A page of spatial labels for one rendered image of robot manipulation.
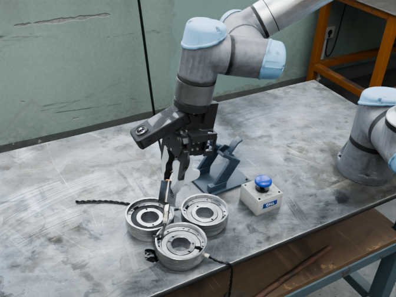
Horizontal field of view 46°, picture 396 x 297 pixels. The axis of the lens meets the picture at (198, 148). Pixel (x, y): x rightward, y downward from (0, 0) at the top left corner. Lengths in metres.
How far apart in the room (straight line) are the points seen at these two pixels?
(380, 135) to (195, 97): 0.46
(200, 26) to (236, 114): 0.68
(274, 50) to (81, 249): 0.55
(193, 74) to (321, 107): 0.80
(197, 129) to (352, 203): 0.45
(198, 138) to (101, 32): 1.68
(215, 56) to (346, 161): 0.55
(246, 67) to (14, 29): 1.70
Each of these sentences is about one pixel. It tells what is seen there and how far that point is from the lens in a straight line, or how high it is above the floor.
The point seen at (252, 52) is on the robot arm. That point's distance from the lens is 0.87.
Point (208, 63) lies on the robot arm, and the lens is 0.85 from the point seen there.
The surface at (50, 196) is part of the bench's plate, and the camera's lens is 1.16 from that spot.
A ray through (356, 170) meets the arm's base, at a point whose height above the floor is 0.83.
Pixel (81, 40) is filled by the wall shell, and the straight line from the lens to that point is 2.53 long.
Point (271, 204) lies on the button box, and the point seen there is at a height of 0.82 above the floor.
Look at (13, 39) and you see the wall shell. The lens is 2.44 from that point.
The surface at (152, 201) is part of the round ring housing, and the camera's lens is 1.07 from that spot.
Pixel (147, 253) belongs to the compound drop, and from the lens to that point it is 0.99.
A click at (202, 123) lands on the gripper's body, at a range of 0.94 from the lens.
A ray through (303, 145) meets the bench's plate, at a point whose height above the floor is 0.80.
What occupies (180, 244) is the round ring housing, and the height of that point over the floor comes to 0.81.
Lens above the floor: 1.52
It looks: 34 degrees down
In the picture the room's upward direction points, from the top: 3 degrees clockwise
